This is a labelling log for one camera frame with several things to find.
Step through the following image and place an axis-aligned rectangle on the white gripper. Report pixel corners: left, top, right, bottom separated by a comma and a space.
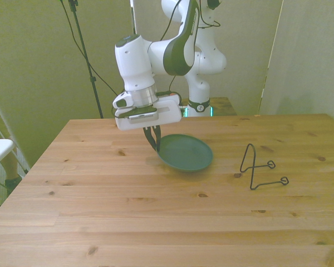
114, 95, 183, 153

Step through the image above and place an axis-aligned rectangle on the dark green round plate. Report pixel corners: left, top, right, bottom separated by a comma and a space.
156, 133, 214, 172

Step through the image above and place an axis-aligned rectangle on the black tripod stand pole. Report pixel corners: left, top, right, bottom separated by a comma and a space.
67, 0, 105, 119

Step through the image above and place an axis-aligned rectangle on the thin white stand leg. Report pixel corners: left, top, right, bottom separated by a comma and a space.
0, 93, 29, 175

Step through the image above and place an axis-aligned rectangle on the grey wrist camera bar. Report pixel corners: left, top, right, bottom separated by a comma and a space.
121, 107, 160, 125

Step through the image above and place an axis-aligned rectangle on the long black hanging cable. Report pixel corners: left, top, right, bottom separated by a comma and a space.
59, 0, 119, 97

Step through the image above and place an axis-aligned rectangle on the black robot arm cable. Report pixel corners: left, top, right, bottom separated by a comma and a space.
159, 0, 222, 94

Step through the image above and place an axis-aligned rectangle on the black wire plate stand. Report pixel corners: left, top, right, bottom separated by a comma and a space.
239, 143, 290, 191

